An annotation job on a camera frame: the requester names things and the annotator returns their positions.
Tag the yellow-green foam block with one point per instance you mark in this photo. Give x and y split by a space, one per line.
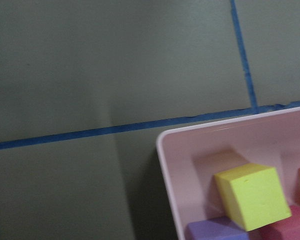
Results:
252 195

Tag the purple foam block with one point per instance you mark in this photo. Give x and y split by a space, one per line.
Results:
219 228

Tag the red foam block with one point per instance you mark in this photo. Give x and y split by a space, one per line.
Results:
286 229

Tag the pink plastic bin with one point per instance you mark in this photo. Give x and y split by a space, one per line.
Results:
190 156

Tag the brown paper table cover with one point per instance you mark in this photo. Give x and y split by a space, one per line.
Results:
86 86

